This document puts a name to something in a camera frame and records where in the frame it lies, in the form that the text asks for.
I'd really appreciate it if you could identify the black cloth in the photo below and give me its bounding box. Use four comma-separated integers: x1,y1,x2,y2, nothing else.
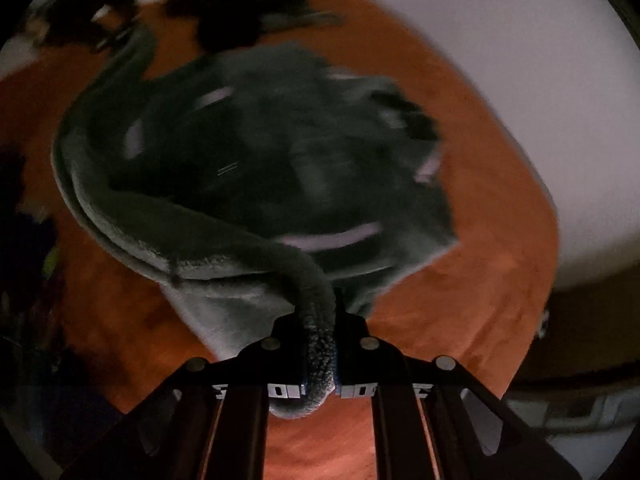
165,0,311,53

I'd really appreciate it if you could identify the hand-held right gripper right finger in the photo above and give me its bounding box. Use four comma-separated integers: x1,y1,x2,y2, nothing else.
334,312,583,480

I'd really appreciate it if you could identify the green fleece jacket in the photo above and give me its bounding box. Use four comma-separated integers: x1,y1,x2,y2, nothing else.
52,20,461,421

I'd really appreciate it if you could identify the wooden door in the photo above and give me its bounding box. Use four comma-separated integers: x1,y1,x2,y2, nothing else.
515,270,640,391

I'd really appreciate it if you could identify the orange blanket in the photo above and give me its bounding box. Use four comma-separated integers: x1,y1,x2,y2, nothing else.
0,0,561,480

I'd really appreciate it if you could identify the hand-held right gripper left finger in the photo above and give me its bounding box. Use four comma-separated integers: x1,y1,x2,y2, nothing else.
60,315,306,480

